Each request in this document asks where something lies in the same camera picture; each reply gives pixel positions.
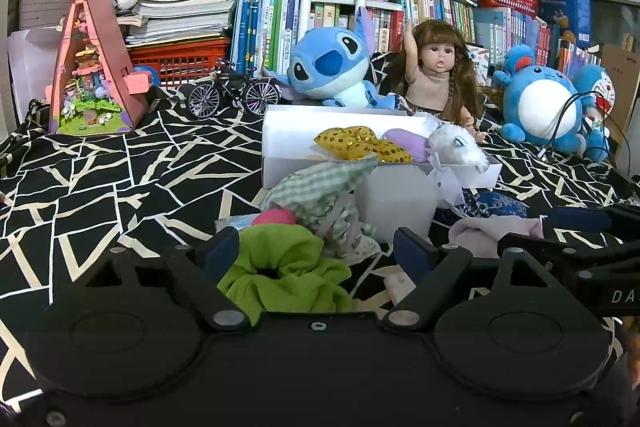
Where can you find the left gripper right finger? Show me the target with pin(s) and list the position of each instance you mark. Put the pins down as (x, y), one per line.
(434, 271)

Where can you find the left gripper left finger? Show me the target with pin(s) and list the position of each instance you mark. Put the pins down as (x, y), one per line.
(199, 269)

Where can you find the green scrunchie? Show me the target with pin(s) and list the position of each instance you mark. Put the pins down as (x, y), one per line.
(282, 268)

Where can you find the pink scrunchie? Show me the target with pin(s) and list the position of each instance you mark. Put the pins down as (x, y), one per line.
(275, 216)

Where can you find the purple fluffy scrunchie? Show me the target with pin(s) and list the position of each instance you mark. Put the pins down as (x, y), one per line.
(415, 144)

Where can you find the white fluffy plush toy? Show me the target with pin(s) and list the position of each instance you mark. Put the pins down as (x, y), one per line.
(455, 145)

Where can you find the pale green floral cloth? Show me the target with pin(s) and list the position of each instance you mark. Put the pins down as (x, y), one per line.
(322, 198)

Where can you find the gold sequin scrunchie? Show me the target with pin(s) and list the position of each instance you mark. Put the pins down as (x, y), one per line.
(357, 142)

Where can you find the person right hand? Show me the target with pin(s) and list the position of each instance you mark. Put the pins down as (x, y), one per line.
(632, 329)

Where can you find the navy blue floral cloth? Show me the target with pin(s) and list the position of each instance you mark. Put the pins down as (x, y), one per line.
(489, 204)

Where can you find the black white patterned cloth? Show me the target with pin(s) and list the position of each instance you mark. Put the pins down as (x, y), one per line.
(66, 200)

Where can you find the white shallow cardboard box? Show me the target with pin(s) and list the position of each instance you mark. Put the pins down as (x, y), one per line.
(299, 136)

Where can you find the blue round Marill plush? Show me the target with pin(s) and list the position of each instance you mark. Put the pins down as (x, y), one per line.
(540, 105)

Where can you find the miniature black bicycle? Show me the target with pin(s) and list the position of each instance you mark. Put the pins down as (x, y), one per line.
(225, 87)

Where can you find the Doraemon plush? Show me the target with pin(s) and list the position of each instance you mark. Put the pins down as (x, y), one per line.
(598, 99)

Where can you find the brown haired baby doll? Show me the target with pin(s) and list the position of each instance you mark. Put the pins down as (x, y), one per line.
(437, 76)

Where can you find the pink triangular toy house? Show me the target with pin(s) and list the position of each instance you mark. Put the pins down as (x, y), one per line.
(95, 87)

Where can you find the red plastic basket left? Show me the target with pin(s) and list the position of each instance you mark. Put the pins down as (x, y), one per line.
(179, 62)

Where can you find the blue Stitch plush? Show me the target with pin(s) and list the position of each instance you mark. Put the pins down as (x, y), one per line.
(330, 65)

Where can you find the row of upright books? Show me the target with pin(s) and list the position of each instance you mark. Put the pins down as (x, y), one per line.
(264, 33)

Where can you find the stack of grey books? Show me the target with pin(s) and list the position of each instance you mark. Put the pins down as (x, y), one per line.
(148, 22)

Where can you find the blue cardboard box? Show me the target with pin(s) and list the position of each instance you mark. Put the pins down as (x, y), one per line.
(572, 16)

